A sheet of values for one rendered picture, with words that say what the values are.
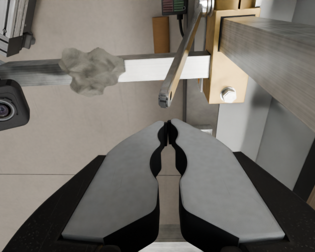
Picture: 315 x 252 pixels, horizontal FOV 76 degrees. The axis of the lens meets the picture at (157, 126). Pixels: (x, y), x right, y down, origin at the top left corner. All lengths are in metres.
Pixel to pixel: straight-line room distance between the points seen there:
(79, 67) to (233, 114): 0.45
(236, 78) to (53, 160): 1.56
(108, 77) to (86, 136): 1.20
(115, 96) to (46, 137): 0.60
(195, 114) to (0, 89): 0.38
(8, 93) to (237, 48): 0.22
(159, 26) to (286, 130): 0.73
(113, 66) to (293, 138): 0.43
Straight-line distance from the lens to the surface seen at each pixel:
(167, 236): 0.36
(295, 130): 0.54
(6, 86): 0.24
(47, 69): 0.32
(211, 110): 0.50
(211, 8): 0.28
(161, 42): 1.06
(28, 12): 1.17
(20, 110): 0.25
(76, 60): 0.29
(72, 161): 1.66
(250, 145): 0.69
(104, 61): 0.28
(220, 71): 0.28
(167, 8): 0.43
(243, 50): 0.19
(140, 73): 0.28
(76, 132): 1.48
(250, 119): 0.64
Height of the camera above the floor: 1.13
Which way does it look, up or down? 58 degrees down
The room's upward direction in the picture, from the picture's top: 177 degrees counter-clockwise
